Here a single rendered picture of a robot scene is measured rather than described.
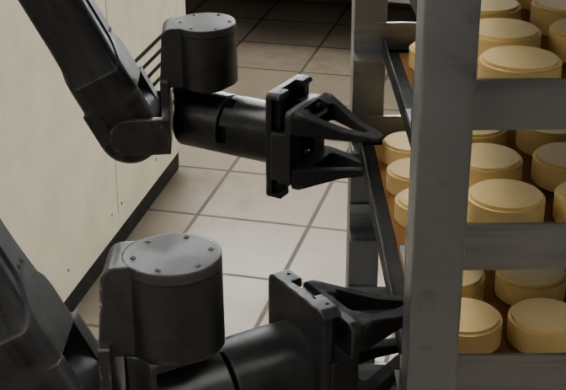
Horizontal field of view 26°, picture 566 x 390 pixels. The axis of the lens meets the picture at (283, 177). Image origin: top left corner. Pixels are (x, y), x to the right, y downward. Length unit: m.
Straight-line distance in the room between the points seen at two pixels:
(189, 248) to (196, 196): 2.63
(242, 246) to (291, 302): 2.30
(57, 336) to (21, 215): 1.68
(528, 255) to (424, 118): 0.13
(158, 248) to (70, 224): 1.94
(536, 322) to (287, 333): 0.17
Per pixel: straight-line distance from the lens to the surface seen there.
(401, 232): 0.98
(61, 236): 2.61
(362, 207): 1.18
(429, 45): 0.65
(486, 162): 0.83
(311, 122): 1.08
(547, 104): 0.71
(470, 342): 0.81
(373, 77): 1.13
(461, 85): 0.66
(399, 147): 1.09
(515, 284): 0.87
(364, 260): 1.21
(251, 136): 1.12
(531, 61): 0.75
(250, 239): 3.09
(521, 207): 0.77
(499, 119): 0.71
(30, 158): 2.42
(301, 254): 3.02
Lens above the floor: 1.38
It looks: 24 degrees down
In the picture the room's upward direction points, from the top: straight up
